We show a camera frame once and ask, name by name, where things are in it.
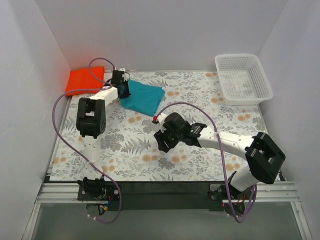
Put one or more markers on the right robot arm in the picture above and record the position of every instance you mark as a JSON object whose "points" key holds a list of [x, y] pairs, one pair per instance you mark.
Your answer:
{"points": [[264, 158]]}

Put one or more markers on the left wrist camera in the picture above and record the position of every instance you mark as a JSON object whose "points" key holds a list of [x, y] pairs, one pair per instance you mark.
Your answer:
{"points": [[118, 77]]}

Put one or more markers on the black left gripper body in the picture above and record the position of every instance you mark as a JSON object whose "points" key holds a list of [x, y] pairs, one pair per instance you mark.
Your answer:
{"points": [[124, 90]]}

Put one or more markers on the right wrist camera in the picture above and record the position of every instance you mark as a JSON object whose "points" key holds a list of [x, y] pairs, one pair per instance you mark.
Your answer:
{"points": [[173, 122]]}

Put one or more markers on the floral patterned table mat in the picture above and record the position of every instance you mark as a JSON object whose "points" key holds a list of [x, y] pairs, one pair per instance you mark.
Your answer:
{"points": [[129, 151]]}

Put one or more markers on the teal t shirt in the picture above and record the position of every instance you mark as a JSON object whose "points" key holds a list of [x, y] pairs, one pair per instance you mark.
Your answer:
{"points": [[144, 99]]}

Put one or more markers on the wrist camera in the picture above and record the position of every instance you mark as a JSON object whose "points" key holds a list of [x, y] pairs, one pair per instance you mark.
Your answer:
{"points": [[118, 77], [173, 122]]}

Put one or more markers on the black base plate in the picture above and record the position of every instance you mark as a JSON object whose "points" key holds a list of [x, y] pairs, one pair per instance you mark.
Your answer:
{"points": [[154, 195]]}

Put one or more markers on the aluminium frame rail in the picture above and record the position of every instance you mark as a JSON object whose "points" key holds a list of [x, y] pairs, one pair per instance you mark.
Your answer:
{"points": [[58, 193]]}

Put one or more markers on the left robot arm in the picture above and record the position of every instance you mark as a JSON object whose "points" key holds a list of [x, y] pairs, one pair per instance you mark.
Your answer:
{"points": [[91, 124]]}

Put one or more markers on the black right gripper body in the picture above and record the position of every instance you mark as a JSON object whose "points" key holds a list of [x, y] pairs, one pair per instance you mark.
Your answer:
{"points": [[162, 140]]}

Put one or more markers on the white plastic basket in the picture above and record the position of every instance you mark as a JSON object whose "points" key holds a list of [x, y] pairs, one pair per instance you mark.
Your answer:
{"points": [[242, 79]]}

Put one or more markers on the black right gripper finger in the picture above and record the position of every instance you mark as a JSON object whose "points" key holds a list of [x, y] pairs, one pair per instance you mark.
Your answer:
{"points": [[165, 146], [161, 136]]}

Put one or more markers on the folded orange t shirt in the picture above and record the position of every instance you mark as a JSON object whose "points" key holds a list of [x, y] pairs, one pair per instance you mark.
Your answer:
{"points": [[82, 80]]}

